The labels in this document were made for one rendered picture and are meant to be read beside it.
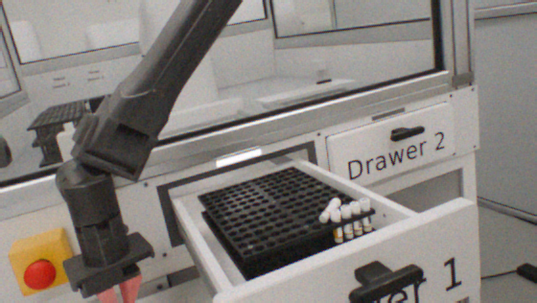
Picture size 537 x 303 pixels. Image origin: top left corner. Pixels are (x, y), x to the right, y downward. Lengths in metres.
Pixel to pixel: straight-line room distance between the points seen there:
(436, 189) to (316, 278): 0.63
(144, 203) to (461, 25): 0.70
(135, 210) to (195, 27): 0.34
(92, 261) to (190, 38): 0.28
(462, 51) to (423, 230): 0.57
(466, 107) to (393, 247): 0.59
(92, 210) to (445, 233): 0.38
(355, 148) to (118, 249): 0.46
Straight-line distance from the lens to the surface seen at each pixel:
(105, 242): 0.51
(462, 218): 0.47
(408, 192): 0.92
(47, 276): 0.62
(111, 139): 0.48
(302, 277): 0.38
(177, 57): 0.44
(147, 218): 0.67
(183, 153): 0.65
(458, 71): 0.94
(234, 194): 0.63
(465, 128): 0.97
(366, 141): 0.78
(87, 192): 0.48
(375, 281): 0.38
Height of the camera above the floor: 1.14
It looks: 14 degrees down
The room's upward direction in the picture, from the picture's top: 11 degrees counter-clockwise
